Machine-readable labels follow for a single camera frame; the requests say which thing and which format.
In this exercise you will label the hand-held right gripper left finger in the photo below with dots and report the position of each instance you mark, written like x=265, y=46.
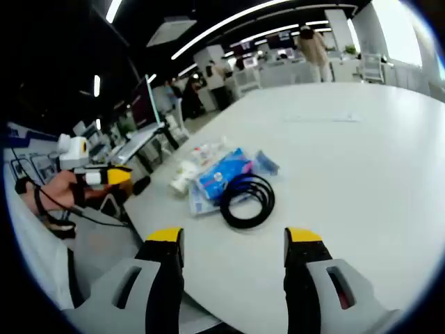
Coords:
x=104, y=306

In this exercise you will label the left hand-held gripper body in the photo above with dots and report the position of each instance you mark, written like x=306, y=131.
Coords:
x=72, y=149

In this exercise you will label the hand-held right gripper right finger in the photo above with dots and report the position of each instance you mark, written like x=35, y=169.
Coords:
x=361, y=306

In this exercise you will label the clear packet light blue mask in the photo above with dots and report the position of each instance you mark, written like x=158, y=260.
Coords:
x=203, y=207

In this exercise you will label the clear plastic water bottle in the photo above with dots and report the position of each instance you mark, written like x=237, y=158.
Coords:
x=210, y=151

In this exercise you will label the blue tissue packet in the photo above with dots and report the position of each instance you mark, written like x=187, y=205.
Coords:
x=222, y=174

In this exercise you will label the person's left hand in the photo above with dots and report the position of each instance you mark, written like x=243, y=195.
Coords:
x=57, y=193

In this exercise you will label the open laptop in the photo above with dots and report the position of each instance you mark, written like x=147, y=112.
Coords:
x=139, y=139

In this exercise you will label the white table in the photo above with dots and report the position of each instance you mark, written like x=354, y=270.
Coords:
x=347, y=174

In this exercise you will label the white chair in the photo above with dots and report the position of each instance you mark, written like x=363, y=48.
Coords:
x=372, y=67

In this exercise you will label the green potted plant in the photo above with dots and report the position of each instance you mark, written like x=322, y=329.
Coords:
x=351, y=50

